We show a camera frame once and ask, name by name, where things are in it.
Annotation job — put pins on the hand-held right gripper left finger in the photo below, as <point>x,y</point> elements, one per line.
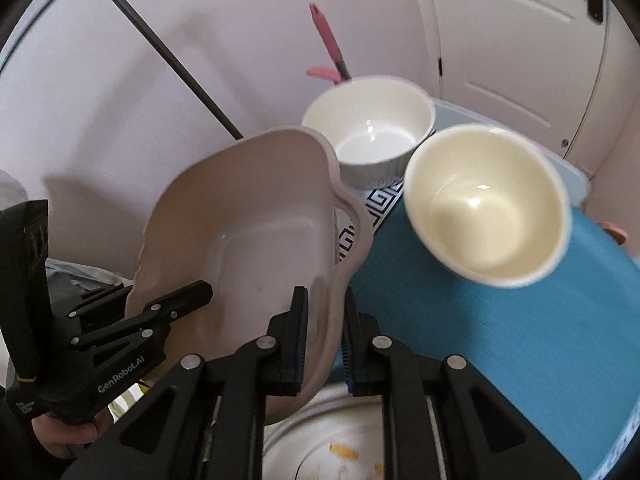
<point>299,340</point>

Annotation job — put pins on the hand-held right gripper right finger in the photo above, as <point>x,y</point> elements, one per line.
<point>350,350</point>

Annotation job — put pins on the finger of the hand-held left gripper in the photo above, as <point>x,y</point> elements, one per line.
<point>170,305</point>
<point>100,300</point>

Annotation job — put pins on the brown square bowl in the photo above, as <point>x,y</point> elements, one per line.
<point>250,220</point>

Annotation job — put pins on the person's left hand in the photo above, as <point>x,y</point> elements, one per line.
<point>67,432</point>

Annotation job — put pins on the grey cloth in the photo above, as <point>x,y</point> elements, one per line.
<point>85,275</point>

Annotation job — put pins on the cartoon print plate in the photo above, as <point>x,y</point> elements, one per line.
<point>325,435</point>

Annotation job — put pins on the teal patterned tablecloth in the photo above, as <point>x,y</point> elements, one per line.
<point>450,335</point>

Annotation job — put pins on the cream round bowl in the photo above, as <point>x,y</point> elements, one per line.
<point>485,210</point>

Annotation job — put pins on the white round bowl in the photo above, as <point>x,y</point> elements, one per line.
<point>370,130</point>

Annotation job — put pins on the black clothes rack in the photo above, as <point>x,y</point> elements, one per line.
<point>165,45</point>

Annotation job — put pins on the black door hinge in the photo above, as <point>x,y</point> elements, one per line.
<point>440,67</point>

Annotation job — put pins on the pink broom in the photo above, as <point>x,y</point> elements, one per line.
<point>327,40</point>

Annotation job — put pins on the white panel door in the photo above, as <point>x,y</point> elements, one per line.
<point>515,60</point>

